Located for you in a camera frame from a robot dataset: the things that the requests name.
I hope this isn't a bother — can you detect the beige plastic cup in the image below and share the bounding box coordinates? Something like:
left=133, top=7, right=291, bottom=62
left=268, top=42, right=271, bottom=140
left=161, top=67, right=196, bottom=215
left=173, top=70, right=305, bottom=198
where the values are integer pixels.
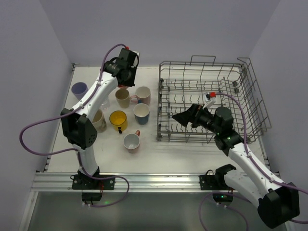
left=115, top=89, right=130, bottom=108

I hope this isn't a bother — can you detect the pink faceted mug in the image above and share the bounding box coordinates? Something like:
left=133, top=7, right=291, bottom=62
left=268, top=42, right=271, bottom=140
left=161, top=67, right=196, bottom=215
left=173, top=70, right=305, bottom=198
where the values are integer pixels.
left=130, top=86, right=151, bottom=105

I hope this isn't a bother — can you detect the clear textured glass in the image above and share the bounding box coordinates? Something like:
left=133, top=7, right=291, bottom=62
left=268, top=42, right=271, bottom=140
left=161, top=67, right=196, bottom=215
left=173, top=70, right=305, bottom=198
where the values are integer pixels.
left=101, top=97, right=110, bottom=110

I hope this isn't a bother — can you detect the blue mug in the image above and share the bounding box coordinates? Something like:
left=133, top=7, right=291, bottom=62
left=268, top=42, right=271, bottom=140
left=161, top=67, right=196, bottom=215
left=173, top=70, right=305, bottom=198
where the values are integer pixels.
left=133, top=103, right=150, bottom=125

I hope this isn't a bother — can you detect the yellow mug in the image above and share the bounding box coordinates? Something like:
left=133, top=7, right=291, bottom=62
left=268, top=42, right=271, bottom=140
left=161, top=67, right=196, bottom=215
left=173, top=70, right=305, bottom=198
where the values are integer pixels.
left=109, top=110, right=128, bottom=134

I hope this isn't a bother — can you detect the lavender plastic cup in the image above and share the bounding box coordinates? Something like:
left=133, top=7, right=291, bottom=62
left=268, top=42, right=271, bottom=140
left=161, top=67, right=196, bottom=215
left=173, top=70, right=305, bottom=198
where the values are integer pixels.
left=71, top=82, right=88, bottom=100

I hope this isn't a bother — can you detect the cream seahorse mug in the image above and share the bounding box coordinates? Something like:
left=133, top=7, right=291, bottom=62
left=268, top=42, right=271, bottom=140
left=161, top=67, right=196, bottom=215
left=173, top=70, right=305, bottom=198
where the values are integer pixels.
left=92, top=109, right=107, bottom=133

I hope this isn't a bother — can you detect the orange floral mug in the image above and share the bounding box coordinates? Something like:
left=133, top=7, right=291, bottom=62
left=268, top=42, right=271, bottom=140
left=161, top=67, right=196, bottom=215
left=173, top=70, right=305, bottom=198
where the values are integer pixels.
left=123, top=130, right=141, bottom=154

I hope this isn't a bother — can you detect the pink plastic cup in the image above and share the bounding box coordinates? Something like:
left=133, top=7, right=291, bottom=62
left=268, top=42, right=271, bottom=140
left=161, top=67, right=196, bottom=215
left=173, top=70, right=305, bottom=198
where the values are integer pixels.
left=118, top=85, right=128, bottom=89

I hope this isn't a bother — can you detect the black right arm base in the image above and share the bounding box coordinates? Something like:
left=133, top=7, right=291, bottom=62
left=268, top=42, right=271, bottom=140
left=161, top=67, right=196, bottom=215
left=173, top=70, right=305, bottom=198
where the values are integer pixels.
left=199, top=164, right=236, bottom=206

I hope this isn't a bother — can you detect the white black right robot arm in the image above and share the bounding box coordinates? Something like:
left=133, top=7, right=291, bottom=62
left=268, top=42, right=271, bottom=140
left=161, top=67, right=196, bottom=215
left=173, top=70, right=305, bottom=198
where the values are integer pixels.
left=173, top=104, right=300, bottom=229

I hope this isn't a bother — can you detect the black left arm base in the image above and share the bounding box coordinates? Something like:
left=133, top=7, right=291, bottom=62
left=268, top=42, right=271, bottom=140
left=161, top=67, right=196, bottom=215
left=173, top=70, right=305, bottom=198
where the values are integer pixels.
left=70, top=171, right=115, bottom=205

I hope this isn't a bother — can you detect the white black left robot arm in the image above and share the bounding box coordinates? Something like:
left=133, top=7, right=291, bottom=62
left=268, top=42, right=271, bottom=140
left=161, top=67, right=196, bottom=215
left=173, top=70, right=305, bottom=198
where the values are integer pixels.
left=61, top=47, right=140, bottom=178

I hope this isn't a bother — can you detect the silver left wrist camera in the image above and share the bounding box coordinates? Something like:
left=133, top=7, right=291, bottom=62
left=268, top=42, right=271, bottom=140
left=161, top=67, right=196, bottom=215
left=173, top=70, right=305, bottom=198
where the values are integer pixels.
left=133, top=51, right=140, bottom=67

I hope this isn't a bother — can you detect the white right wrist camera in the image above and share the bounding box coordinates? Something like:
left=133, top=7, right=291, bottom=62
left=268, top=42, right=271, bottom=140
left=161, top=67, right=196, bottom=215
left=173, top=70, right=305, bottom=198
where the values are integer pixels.
left=203, top=92, right=216, bottom=109

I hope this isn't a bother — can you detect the grey wire dish rack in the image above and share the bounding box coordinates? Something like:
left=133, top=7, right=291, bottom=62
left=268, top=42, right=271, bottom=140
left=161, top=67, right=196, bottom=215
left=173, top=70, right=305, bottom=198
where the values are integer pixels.
left=156, top=56, right=272, bottom=143

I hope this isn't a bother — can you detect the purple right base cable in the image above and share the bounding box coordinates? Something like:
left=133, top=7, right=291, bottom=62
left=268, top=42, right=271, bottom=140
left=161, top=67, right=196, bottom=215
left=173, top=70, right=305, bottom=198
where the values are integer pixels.
left=198, top=191, right=253, bottom=231

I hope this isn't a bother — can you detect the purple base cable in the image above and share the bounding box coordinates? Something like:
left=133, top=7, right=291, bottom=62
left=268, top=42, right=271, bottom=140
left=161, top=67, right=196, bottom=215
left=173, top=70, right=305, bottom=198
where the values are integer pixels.
left=198, top=191, right=253, bottom=231
left=69, top=172, right=130, bottom=208

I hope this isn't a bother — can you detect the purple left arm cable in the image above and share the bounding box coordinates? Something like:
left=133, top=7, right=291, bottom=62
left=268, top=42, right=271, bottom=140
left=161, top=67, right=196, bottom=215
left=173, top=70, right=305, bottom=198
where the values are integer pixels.
left=19, top=43, right=132, bottom=180

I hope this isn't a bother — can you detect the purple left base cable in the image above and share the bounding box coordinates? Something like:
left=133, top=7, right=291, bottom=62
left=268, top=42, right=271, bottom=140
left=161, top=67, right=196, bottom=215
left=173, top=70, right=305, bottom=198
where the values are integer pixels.
left=69, top=172, right=130, bottom=208

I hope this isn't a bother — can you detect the aluminium mounting rail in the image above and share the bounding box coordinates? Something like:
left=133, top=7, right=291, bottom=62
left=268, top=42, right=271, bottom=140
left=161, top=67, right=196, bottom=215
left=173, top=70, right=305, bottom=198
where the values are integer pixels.
left=31, top=172, right=229, bottom=193

